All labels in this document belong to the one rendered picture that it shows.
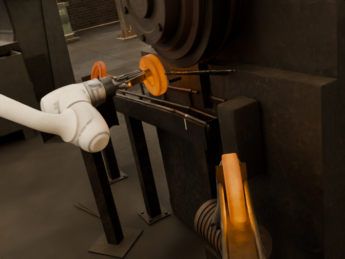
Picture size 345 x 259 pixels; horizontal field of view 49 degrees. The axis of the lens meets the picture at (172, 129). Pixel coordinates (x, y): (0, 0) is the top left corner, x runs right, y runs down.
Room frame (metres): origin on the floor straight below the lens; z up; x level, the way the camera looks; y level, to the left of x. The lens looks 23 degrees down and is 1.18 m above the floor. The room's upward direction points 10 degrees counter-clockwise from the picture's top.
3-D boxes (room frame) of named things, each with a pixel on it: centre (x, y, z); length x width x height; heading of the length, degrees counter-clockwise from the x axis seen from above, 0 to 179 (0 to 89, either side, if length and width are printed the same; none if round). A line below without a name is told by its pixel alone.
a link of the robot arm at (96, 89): (1.28, 0.24, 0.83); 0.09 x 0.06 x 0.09; 27
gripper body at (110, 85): (1.32, 0.18, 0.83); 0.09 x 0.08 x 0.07; 117
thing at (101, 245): (1.56, 0.39, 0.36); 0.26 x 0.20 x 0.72; 62
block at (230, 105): (1.02, -0.20, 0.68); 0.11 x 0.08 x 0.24; 117
